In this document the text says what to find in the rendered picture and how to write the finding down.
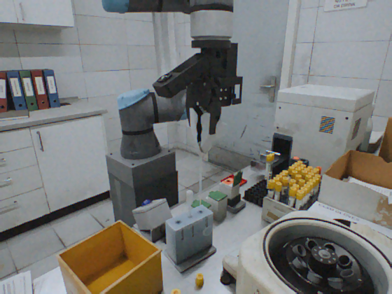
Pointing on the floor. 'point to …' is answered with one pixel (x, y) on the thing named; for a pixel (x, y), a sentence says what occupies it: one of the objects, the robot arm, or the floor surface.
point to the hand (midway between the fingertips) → (201, 148)
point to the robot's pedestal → (139, 194)
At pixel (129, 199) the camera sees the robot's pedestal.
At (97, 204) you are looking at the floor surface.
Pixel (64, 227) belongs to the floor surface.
